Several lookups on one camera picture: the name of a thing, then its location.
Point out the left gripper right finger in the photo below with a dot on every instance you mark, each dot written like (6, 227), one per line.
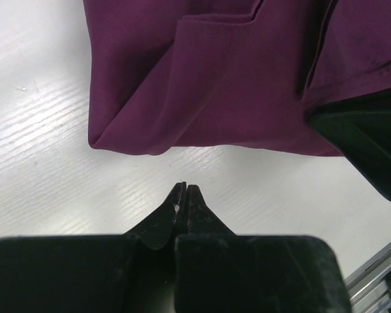
(219, 271)

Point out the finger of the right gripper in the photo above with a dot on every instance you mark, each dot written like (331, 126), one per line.
(360, 128)

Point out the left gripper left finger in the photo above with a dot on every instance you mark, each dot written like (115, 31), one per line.
(92, 273)

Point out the purple surgical cloth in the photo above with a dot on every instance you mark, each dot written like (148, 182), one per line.
(203, 73)

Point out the aluminium front rail frame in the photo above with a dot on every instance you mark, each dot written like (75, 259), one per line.
(369, 286)

